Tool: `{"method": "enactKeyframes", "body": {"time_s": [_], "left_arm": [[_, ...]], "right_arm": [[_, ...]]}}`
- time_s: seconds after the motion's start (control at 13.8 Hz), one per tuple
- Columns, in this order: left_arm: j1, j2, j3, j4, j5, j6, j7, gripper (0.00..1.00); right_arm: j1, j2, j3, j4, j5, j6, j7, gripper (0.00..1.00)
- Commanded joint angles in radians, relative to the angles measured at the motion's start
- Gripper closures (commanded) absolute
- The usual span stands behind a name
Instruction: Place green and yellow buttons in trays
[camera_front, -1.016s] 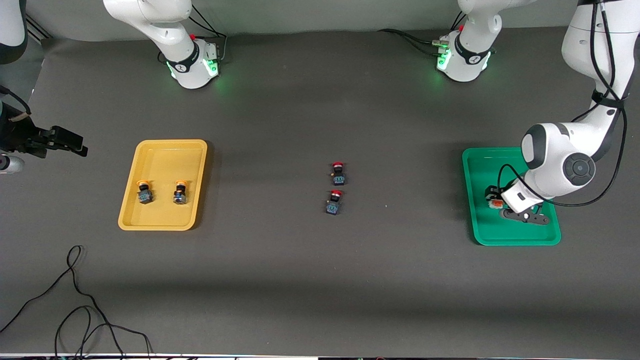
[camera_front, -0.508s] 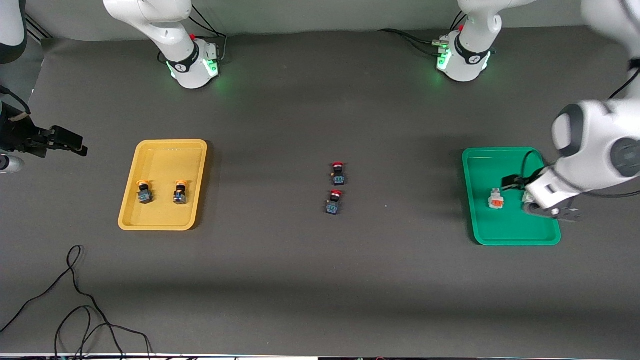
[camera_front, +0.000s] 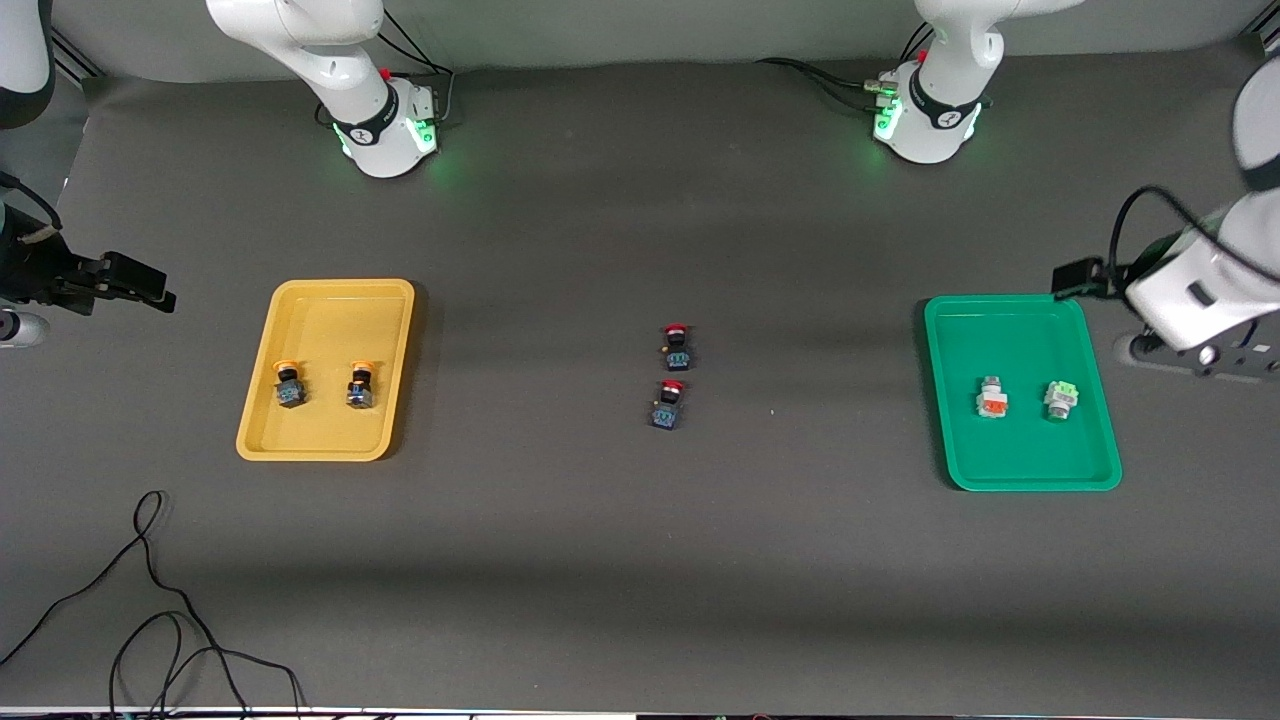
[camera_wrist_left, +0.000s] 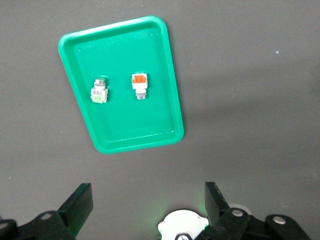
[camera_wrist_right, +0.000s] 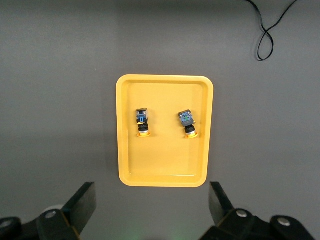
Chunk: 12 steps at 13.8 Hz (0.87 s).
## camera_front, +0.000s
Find black base cables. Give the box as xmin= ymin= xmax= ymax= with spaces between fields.
xmin=375 ymin=5 xmax=456 ymax=126
xmin=755 ymin=25 xmax=936 ymax=109

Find green plastic tray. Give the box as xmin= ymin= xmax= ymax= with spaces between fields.
xmin=922 ymin=294 xmax=1123 ymax=493

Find black right base cables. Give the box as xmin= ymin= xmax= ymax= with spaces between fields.
xmin=375 ymin=5 xmax=456 ymax=126

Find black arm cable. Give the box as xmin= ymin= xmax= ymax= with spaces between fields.
xmin=1108 ymin=185 xmax=1251 ymax=276
xmin=0 ymin=170 xmax=66 ymax=241

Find yellow plastic tray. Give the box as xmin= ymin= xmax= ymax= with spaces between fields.
xmin=236 ymin=278 xmax=416 ymax=463

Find black loose table cable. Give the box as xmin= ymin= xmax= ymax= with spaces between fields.
xmin=0 ymin=490 xmax=306 ymax=720

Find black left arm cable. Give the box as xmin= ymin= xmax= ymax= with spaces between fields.
xmin=1108 ymin=185 xmax=1251 ymax=276

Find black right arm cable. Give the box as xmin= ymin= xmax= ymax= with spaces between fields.
xmin=0 ymin=170 xmax=66 ymax=241

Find black left base cables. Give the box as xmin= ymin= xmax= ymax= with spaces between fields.
xmin=755 ymin=25 xmax=936 ymax=109

